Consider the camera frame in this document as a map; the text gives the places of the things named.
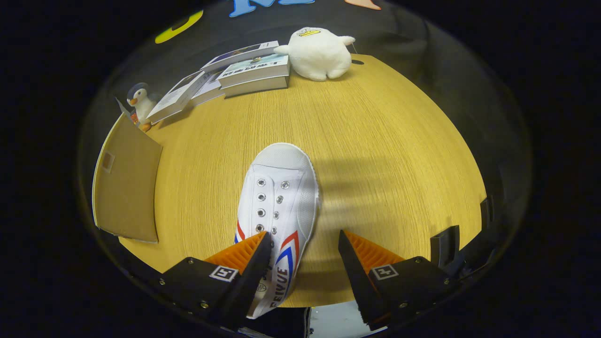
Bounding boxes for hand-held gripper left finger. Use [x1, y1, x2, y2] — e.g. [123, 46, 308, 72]
[157, 231, 273, 329]

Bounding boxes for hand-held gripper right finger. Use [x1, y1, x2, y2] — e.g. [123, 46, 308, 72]
[338, 229, 458, 331]

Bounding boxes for white striped canvas shoe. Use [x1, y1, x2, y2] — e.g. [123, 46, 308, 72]
[233, 142, 321, 320]

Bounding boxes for beige fabric storage box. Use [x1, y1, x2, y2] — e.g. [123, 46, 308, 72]
[92, 113, 163, 244]

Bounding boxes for dark furniture part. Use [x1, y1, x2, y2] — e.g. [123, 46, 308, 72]
[430, 195, 501, 282]

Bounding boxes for plain white book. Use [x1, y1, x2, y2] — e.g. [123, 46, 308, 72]
[190, 70, 226, 106]

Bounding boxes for white book with portrait cover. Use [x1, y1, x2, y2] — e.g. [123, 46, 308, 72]
[146, 70, 212, 125]

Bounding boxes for thick book with teal cover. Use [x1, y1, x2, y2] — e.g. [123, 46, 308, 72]
[217, 53, 291, 98]

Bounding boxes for penguin plush toy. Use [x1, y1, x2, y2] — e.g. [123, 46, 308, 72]
[126, 83, 162, 132]

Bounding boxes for book with blue photo cover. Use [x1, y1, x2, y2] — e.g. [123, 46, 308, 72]
[201, 40, 280, 73]

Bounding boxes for white duck plush toy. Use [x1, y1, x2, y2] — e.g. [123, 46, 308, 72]
[274, 27, 356, 82]

